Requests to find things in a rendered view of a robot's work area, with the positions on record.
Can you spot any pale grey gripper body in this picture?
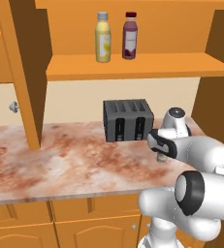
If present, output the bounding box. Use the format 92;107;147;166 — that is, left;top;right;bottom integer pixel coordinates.
157;152;168;164

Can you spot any grey cabinet door knob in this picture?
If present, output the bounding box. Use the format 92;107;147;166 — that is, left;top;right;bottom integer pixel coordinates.
8;101;20;113

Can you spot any orange cabinet door with knob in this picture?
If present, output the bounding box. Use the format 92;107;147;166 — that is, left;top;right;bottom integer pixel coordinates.
0;0;53;151

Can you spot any dark grey four-slot toaster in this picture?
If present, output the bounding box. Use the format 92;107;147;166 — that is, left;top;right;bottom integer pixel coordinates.
103;99;155;143

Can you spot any orange base cupboard door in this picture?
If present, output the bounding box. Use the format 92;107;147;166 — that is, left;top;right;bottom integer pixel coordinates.
53;214;143;248
0;222;59;248
137;214;153;248

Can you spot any orange wide drawer front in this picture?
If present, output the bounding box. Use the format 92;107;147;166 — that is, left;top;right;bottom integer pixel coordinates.
50;193;142;223

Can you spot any purple drink bottle maroon cap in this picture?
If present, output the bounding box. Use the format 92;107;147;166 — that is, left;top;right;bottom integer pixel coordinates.
121;12;139;61

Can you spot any yellow drink bottle grey cap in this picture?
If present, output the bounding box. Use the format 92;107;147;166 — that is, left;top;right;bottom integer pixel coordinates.
95;12;112;64

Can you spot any orange narrow drawer front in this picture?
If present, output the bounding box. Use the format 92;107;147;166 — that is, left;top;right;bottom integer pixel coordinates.
0;201;54;229

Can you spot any orange open wall cabinet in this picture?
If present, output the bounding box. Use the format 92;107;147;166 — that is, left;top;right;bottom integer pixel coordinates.
34;0;224;82

